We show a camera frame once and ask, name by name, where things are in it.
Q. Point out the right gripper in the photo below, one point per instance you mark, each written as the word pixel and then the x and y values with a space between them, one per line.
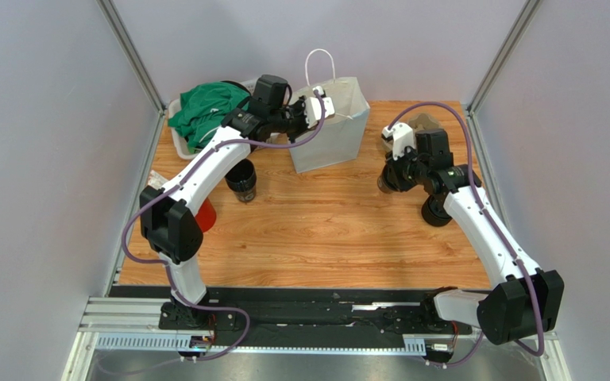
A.
pixel 391 178

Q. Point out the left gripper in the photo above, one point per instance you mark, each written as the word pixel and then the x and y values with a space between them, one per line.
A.
pixel 299 106

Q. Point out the single black coffee cup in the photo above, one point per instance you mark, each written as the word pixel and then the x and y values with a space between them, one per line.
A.
pixel 383 185

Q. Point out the white paper bag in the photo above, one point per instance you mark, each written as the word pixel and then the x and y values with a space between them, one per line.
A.
pixel 347 114

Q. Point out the black cup stack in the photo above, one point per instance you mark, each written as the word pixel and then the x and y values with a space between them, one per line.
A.
pixel 242 181

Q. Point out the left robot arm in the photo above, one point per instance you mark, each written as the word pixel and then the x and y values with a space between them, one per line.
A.
pixel 167 214

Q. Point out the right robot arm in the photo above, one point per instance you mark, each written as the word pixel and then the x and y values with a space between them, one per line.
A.
pixel 524 300

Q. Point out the white plastic basket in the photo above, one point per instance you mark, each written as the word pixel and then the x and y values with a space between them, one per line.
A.
pixel 174 106

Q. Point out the green cloth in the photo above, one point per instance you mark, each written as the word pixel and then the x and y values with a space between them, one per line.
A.
pixel 202 109

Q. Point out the red cup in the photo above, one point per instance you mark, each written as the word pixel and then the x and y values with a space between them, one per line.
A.
pixel 206 216

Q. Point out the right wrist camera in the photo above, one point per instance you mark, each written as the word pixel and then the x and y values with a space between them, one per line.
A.
pixel 395 139

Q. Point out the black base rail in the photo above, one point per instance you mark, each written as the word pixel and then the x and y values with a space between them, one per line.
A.
pixel 313 318

